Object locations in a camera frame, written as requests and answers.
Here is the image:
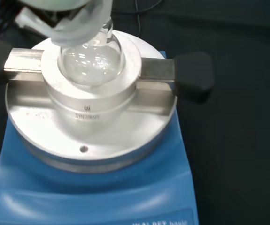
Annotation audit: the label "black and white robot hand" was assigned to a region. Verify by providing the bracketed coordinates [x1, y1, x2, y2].
[14, 0, 114, 48]

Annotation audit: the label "black bench cloth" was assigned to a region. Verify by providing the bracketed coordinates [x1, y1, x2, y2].
[0, 0, 270, 225]

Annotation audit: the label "thin black cable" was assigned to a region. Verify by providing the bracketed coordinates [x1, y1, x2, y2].
[133, 0, 164, 34]

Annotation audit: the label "aluminium heating block, black handles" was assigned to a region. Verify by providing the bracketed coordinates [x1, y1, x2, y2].
[0, 30, 215, 139]

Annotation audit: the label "heater with blue base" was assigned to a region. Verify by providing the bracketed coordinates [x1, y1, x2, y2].
[0, 30, 196, 225]

